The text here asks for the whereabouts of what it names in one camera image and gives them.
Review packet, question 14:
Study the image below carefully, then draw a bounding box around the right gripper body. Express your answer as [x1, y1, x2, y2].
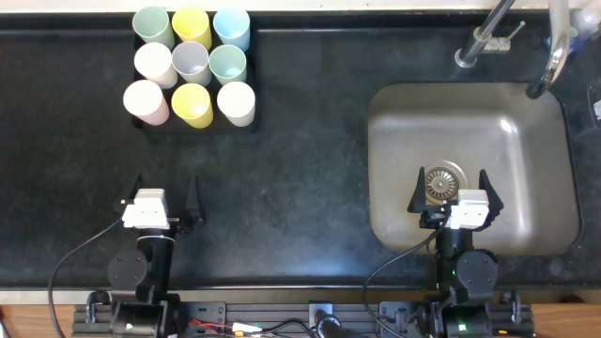
[418, 206, 453, 231]

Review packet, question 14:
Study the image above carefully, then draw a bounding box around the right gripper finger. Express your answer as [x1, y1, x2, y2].
[407, 166, 428, 214]
[477, 168, 505, 223]

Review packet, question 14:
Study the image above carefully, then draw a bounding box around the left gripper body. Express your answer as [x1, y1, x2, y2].
[167, 215, 195, 236]

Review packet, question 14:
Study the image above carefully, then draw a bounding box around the yellow cup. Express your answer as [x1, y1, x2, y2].
[170, 83, 214, 130]
[171, 6, 213, 51]

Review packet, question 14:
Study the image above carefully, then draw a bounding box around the white cup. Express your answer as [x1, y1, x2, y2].
[216, 81, 257, 129]
[133, 41, 179, 90]

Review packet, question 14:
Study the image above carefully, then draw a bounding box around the steel sink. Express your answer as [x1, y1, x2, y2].
[367, 82, 583, 257]

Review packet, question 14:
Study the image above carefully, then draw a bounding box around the black tray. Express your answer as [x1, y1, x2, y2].
[131, 30, 258, 136]

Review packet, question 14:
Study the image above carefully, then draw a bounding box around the pink cup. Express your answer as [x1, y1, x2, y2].
[122, 79, 171, 127]

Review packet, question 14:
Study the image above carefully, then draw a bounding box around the grey cup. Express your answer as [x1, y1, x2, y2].
[171, 40, 213, 87]

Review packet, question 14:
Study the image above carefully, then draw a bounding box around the black round container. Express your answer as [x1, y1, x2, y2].
[586, 77, 601, 129]

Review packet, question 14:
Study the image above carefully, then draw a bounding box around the green cup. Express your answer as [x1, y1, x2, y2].
[208, 44, 248, 86]
[131, 5, 176, 50]

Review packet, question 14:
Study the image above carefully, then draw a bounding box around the steel tap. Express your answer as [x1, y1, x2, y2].
[453, 0, 575, 101]

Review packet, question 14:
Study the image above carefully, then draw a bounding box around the blue cup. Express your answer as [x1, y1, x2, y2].
[212, 7, 252, 52]

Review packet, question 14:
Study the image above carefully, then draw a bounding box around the blue soap bottle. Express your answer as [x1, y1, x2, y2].
[544, 5, 601, 54]

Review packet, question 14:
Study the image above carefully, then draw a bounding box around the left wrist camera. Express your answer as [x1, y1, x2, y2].
[121, 188, 172, 231]

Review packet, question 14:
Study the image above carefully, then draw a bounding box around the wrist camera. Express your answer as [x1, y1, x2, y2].
[450, 189, 491, 231]
[121, 188, 172, 231]

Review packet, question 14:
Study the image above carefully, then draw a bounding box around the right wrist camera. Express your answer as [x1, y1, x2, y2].
[450, 189, 491, 231]

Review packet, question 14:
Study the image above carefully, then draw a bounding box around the black cable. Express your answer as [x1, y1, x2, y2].
[47, 218, 125, 338]
[362, 223, 448, 338]

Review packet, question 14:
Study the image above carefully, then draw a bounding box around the mounting rail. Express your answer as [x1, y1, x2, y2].
[72, 290, 536, 338]

